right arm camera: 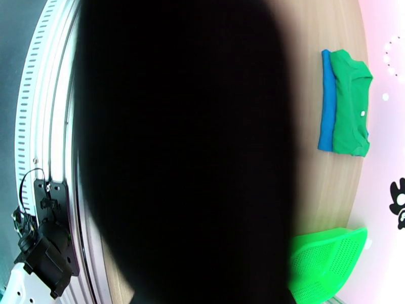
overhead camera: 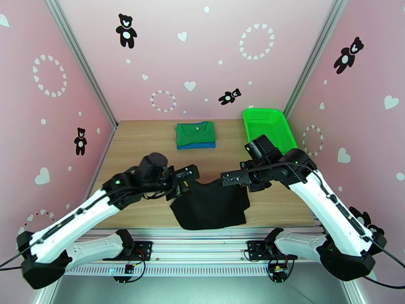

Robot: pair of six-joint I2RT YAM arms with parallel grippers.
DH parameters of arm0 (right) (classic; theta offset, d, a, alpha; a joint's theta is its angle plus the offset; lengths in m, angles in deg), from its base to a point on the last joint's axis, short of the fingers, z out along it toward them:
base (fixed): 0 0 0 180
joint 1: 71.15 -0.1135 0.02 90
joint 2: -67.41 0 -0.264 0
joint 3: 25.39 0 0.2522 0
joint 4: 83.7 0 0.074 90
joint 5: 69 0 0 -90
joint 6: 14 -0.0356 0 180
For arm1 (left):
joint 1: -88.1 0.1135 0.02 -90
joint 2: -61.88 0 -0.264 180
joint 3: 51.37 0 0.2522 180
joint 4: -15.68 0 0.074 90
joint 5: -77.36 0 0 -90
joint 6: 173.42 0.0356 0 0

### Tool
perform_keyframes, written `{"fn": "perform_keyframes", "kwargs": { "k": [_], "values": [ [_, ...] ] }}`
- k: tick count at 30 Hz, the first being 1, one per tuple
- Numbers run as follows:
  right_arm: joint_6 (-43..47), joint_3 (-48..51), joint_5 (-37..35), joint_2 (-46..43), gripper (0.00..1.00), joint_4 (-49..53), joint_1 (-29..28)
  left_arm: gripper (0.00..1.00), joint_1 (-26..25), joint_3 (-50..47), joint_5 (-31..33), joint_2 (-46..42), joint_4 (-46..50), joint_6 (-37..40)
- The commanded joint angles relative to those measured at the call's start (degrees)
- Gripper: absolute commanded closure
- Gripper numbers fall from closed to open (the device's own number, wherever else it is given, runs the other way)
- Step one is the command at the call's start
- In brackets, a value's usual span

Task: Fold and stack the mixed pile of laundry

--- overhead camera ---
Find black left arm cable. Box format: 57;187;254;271
0;250;31;270

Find perforated metal strip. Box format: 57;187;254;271
60;264;344;277

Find blue t-shirt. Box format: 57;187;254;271
177;141;217;151

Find aluminium front rail platform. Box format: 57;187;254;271
50;226;351;266

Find aluminium right corner post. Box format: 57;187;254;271
282;0;351;115

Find aluminium corner post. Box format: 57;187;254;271
42;0;119;130
282;0;351;115

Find thin black power cable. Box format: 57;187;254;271
267;246;301;284
112;249;147;284

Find aluminium left corner post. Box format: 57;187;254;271
42;0;119;130

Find grey metal lower panel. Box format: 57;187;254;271
31;261;369;304

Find green plastic laundry basket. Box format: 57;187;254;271
242;107;298;155

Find black teddy bear wall sticker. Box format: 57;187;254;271
73;127;88;156
333;36;365;75
115;13;138;49
218;88;242;106

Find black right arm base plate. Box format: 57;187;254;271
246;240;300;261

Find green t-shirt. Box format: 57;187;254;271
175;121;217;147

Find black garment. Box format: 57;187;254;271
170;179;251;231

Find aluminium left side rail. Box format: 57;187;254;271
89;121;119;195

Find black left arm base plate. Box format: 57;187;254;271
126;240;153;261

